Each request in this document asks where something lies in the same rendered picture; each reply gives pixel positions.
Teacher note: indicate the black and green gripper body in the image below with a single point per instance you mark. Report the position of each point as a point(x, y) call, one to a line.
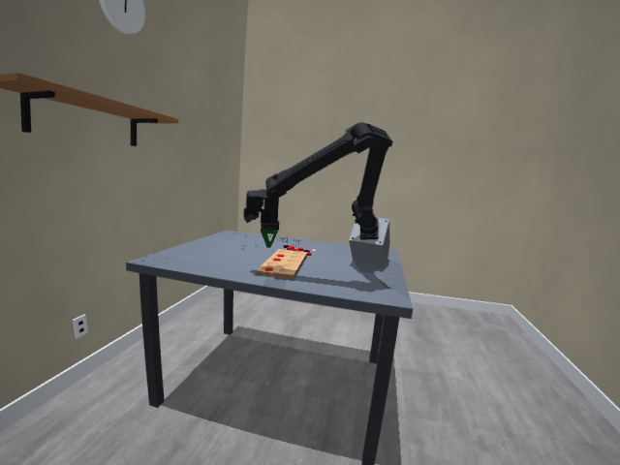
point(273, 222)

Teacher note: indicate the tan tray with round pockets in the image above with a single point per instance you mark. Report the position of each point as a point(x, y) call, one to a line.
point(287, 267)

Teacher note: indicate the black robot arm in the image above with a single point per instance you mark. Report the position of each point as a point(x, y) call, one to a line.
point(358, 138)

